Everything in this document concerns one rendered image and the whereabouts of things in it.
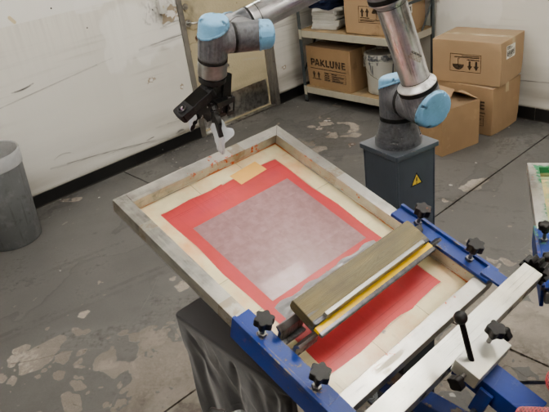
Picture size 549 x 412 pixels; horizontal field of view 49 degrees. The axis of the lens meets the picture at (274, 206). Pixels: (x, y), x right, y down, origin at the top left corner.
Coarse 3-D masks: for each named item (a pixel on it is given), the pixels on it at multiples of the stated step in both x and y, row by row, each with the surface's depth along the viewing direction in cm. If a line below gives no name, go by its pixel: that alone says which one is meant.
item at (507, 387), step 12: (492, 372) 121; (504, 372) 122; (480, 384) 120; (492, 384) 119; (504, 384) 119; (516, 384) 120; (504, 396) 117; (516, 396) 118; (528, 396) 118; (504, 408) 118; (516, 408) 116
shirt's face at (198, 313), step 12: (180, 312) 173; (192, 312) 173; (204, 312) 172; (192, 324) 168; (204, 324) 167; (216, 324) 167; (216, 336) 162; (228, 336) 162; (228, 348) 157; (240, 348) 157; (252, 360) 152; (264, 372) 148
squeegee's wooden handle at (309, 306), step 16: (384, 240) 143; (400, 240) 144; (416, 240) 145; (368, 256) 139; (384, 256) 140; (336, 272) 134; (352, 272) 135; (368, 272) 136; (320, 288) 130; (336, 288) 131; (352, 288) 132; (304, 304) 127; (320, 304) 127; (304, 320) 126; (320, 320) 125
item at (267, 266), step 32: (224, 192) 166; (192, 224) 155; (224, 224) 156; (256, 224) 158; (224, 256) 148; (256, 256) 149; (288, 256) 151; (256, 288) 142; (288, 288) 143; (352, 320) 138; (384, 320) 139; (320, 352) 130; (352, 352) 131
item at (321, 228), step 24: (240, 192) 166; (264, 192) 167; (288, 192) 169; (312, 192) 170; (264, 216) 160; (288, 216) 161; (312, 216) 162; (336, 216) 163; (312, 240) 155; (336, 240) 156; (360, 240) 157; (336, 264) 150; (408, 288) 147; (432, 288) 148; (384, 312) 141
